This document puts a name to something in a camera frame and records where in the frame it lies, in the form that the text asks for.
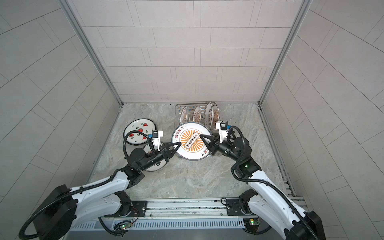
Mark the white plate red pattern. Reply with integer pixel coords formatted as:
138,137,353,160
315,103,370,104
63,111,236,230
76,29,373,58
143,144,167,172

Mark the white plate red centre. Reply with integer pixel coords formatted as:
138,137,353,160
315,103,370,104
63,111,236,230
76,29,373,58
171,122,212,161

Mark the white blue-rim watermelon plate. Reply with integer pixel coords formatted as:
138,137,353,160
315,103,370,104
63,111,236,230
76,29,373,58
123,119,157,146

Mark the white plate red text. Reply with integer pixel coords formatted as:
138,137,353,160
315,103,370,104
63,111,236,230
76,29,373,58
204,102,213,129

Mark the white plate orange sunburst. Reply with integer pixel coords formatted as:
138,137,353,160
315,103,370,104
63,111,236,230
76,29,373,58
180,107,188,124

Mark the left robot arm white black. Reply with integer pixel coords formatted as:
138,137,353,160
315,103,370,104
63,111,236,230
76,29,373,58
18,143,182,240

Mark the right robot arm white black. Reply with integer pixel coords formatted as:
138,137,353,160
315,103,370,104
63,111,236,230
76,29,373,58
200,135,326,240

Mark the white plate orange rear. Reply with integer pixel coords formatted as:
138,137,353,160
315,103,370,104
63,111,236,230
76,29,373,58
210,105,220,130

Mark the left circuit board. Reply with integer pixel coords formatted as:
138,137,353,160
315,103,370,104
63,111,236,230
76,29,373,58
114,221,133,232

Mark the circuit board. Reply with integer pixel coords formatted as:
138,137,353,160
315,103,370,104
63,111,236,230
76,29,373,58
114,221,133,232
244,218,261,233

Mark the right circuit board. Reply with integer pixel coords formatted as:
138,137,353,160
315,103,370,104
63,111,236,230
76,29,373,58
244,218,261,233

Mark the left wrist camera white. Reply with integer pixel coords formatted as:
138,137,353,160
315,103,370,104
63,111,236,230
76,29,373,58
148,130,164,151

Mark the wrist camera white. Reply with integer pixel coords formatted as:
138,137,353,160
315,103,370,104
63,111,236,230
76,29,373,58
148,130,164,151
216,121,231,144

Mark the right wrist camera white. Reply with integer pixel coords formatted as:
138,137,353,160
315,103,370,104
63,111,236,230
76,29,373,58
216,121,231,144

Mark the steel wire dish rack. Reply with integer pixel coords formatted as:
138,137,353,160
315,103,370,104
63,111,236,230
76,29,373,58
171,102,220,161

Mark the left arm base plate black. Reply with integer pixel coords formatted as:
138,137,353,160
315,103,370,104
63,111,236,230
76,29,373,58
113,201,148,218

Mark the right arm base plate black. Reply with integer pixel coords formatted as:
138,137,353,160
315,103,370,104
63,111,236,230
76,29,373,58
222,199,257,217

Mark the aluminium mounting rail frame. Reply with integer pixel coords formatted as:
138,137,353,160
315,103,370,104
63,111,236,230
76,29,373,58
72,196,267,233

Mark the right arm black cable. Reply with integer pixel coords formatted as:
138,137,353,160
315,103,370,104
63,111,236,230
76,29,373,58
226,125,321,240

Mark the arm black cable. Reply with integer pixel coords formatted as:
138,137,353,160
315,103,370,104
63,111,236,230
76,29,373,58
226,125,321,240
18,130,157,240

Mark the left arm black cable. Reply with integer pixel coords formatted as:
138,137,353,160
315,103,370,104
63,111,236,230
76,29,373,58
18,130,157,240

